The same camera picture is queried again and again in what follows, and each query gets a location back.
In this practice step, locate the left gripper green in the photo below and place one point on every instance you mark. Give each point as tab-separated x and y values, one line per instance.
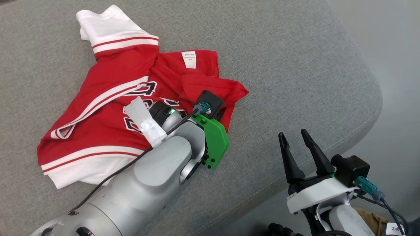
216	141

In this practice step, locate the red jersey with white sleeves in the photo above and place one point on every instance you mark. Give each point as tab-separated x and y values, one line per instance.
108	82

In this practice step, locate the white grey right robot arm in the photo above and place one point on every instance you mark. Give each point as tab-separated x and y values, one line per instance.
347	219

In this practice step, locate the grey fabric sofa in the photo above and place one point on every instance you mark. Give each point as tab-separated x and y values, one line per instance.
279	65

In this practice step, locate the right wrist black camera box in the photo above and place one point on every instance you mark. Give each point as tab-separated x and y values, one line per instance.
349	168

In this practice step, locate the brown fabric item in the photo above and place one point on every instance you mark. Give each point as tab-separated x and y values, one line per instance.
374	223

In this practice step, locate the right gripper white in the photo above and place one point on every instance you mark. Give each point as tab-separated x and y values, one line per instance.
315	193

